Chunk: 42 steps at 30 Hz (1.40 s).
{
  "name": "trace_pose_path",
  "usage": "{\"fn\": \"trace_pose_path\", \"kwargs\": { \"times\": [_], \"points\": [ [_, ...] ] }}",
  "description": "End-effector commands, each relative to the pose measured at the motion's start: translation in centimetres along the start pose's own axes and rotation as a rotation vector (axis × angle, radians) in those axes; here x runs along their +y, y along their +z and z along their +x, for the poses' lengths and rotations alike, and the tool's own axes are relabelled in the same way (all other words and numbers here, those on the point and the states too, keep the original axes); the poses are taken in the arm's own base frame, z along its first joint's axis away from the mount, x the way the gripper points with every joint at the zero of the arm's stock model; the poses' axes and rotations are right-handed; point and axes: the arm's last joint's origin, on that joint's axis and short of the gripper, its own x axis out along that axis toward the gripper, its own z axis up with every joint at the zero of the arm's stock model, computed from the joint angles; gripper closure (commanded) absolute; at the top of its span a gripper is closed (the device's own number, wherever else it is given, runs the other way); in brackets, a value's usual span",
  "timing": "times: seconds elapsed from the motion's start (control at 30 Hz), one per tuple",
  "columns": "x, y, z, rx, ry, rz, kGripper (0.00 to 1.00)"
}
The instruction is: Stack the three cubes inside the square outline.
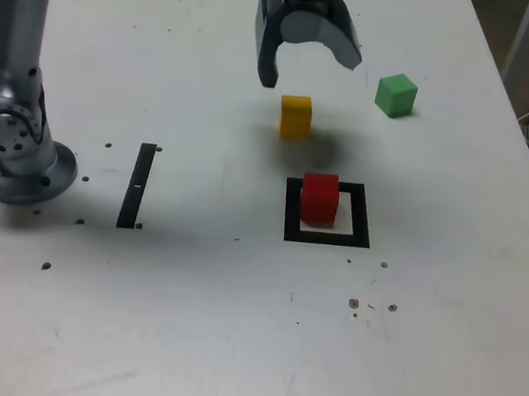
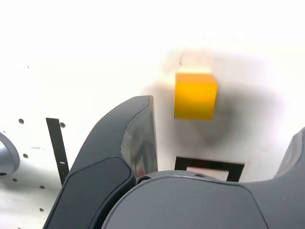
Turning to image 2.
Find black tape strip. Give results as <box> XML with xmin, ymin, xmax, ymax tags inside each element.
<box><xmin>45</xmin><ymin>117</ymin><xmax>70</xmax><ymax>186</ymax></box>

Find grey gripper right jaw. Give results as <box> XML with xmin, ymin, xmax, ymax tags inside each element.
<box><xmin>100</xmin><ymin>126</ymin><xmax>305</xmax><ymax>229</ymax></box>

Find black tape square outline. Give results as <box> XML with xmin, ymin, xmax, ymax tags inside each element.
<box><xmin>175</xmin><ymin>155</ymin><xmax>246</xmax><ymax>184</ymax></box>

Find yellow cube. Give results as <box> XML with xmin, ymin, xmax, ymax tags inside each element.
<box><xmin>173</xmin><ymin>71</ymin><xmax>218</xmax><ymax>121</ymax></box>

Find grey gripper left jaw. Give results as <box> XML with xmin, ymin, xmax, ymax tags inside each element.
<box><xmin>44</xmin><ymin>94</ymin><xmax>159</xmax><ymax>229</ymax></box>

